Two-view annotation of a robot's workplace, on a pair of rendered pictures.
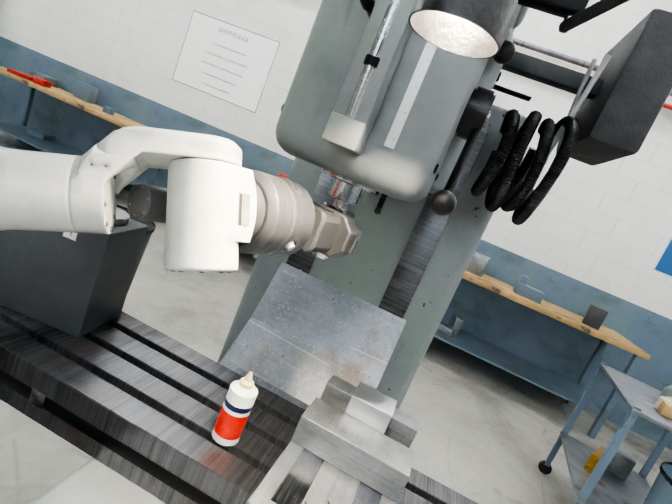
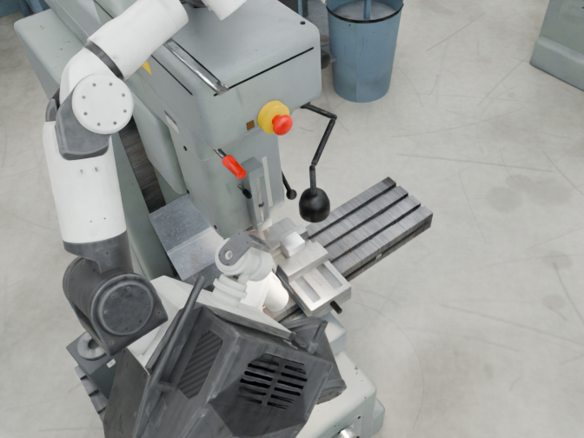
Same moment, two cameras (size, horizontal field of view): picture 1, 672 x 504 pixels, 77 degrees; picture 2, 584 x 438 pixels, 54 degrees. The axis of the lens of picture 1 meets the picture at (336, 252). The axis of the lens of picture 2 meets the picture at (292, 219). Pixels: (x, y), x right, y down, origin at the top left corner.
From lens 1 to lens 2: 130 cm
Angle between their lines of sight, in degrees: 52
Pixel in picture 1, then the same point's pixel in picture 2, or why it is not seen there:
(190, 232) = (280, 300)
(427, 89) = (273, 183)
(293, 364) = (209, 245)
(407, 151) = (277, 201)
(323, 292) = (182, 203)
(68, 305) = not seen: hidden behind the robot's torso
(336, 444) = (303, 269)
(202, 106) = not seen: outside the picture
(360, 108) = (266, 215)
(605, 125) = not seen: hidden behind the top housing
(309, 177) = (124, 170)
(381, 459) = (317, 257)
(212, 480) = (279, 316)
